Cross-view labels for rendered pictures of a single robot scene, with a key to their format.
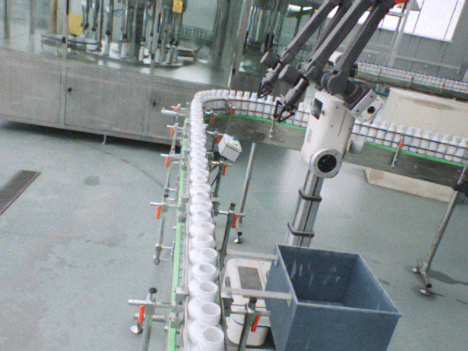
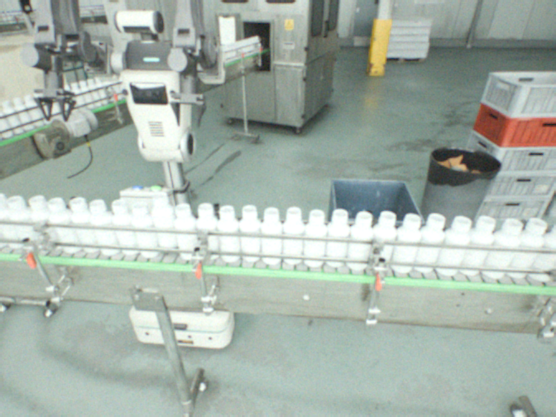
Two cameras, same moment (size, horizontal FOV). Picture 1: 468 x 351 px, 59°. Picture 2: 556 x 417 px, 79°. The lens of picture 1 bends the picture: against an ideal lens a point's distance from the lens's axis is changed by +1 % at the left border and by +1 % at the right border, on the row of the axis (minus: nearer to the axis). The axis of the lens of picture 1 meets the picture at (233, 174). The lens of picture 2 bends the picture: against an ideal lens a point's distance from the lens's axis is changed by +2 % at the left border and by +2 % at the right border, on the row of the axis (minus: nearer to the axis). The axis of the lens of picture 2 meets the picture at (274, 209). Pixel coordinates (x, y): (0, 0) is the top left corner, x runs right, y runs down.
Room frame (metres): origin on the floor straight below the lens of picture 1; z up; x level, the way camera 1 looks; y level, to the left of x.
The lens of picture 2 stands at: (1.21, 0.83, 1.65)
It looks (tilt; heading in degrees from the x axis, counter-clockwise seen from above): 33 degrees down; 285
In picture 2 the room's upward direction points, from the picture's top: straight up
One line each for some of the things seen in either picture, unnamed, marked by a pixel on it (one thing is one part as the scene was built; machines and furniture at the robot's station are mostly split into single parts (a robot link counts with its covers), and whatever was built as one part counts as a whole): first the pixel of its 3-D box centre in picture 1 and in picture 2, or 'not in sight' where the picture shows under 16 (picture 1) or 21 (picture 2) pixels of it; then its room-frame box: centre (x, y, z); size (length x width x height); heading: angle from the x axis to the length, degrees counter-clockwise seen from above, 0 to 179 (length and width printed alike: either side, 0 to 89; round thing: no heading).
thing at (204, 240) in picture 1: (199, 268); (501, 248); (0.82, 0.03, 1.08); 0.06 x 0.06 x 0.17
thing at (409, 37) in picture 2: not in sight; (400, 38); (0.49, -9.76, 0.50); 1.24 x 1.03 x 1.00; 12
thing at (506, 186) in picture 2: not in sight; (505, 174); (-0.02, -2.08, 0.33); 0.61 x 0.41 x 0.22; 16
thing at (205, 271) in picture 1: (200, 301); (550, 251); (0.70, 0.01, 1.08); 0.06 x 0.06 x 0.17
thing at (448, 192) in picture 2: not in sight; (452, 198); (0.47, -1.60, 0.32); 0.45 x 0.45 x 0.64
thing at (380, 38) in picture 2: not in sight; (378, 47); (1.05, -7.63, 0.55); 0.40 x 0.40 x 1.10; 9
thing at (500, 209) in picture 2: not in sight; (496, 198); (-0.02, -2.08, 0.11); 0.61 x 0.41 x 0.22; 15
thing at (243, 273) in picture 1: (282, 288); (193, 278); (2.03, -0.42, 0.24); 0.68 x 0.53 x 0.41; 100
